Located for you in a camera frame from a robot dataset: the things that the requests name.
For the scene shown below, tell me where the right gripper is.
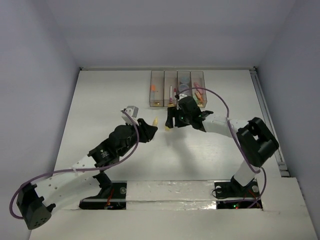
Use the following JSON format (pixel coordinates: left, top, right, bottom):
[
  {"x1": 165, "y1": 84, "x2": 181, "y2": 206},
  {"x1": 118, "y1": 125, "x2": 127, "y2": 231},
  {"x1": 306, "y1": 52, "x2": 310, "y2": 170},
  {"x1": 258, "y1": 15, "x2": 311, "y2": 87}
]
[{"x1": 165, "y1": 105, "x2": 192, "y2": 128}]

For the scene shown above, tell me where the yellow highlighter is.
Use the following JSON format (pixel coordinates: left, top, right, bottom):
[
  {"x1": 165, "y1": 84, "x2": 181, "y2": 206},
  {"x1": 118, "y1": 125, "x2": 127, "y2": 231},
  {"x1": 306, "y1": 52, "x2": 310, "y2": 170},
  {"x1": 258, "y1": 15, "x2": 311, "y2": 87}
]
[{"x1": 152, "y1": 116, "x2": 158, "y2": 127}]

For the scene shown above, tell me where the pink marker pen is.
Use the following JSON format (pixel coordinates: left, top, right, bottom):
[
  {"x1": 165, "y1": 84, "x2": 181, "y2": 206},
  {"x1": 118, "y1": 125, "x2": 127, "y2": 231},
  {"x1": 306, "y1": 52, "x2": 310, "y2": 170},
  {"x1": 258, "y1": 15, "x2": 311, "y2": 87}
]
[
  {"x1": 173, "y1": 88, "x2": 177, "y2": 99},
  {"x1": 169, "y1": 85, "x2": 173, "y2": 104}
]

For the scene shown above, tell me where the clear jar of paper clips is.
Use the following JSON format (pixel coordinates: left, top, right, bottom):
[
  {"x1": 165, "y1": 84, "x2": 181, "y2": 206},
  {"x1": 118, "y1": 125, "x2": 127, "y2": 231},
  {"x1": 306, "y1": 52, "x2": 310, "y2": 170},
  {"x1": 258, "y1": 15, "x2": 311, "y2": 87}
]
[{"x1": 178, "y1": 84, "x2": 190, "y2": 92}]

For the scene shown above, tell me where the orange clear highlighter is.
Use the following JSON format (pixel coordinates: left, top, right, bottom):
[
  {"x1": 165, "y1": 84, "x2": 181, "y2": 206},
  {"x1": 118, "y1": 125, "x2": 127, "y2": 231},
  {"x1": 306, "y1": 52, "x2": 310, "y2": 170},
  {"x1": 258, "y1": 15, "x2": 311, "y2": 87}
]
[{"x1": 150, "y1": 84, "x2": 156, "y2": 101}]

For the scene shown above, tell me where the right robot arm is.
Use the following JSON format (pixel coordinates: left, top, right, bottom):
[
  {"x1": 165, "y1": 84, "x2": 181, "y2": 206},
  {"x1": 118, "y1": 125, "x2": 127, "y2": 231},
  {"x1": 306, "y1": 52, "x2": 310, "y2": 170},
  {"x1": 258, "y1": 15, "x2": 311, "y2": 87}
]
[{"x1": 165, "y1": 96, "x2": 279, "y2": 199}]

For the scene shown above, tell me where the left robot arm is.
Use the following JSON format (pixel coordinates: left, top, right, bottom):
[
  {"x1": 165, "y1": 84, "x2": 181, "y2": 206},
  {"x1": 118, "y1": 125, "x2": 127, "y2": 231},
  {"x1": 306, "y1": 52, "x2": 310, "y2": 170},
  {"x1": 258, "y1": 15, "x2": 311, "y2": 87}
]
[{"x1": 10, "y1": 117, "x2": 158, "y2": 230}]

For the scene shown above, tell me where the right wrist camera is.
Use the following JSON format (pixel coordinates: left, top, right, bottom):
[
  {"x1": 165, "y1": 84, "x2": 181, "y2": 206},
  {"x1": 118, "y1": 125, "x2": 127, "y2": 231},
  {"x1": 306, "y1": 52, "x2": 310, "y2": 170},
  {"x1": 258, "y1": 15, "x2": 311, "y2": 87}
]
[{"x1": 175, "y1": 93, "x2": 187, "y2": 101}]

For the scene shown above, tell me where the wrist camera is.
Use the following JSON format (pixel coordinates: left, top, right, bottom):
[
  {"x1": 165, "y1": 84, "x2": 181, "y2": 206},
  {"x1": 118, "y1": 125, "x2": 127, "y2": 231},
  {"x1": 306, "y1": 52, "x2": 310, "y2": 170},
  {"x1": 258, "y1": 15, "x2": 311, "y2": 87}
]
[
  {"x1": 121, "y1": 105, "x2": 139, "y2": 125},
  {"x1": 175, "y1": 93, "x2": 187, "y2": 101}
]

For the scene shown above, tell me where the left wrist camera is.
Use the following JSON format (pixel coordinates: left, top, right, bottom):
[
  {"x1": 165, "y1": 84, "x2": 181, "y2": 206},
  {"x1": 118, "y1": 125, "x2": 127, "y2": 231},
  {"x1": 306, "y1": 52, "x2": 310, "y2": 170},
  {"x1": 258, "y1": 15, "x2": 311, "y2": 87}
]
[{"x1": 121, "y1": 105, "x2": 139, "y2": 125}]

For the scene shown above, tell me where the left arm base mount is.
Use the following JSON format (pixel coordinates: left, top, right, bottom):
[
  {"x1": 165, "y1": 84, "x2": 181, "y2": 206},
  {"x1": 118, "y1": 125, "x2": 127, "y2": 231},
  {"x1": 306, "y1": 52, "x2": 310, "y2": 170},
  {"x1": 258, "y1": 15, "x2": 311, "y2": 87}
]
[{"x1": 78, "y1": 181, "x2": 127, "y2": 210}]

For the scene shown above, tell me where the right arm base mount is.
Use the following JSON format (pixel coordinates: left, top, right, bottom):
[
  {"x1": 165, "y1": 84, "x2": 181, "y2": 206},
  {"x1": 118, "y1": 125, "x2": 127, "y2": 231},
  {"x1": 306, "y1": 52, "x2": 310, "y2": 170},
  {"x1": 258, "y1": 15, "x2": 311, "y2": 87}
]
[{"x1": 211, "y1": 180, "x2": 263, "y2": 210}]

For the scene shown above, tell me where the aluminium rail right edge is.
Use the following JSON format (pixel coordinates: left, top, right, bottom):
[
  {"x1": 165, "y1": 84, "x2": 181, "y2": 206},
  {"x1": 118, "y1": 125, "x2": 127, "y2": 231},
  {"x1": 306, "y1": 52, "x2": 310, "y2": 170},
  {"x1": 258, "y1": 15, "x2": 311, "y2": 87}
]
[{"x1": 249, "y1": 67, "x2": 291, "y2": 178}]

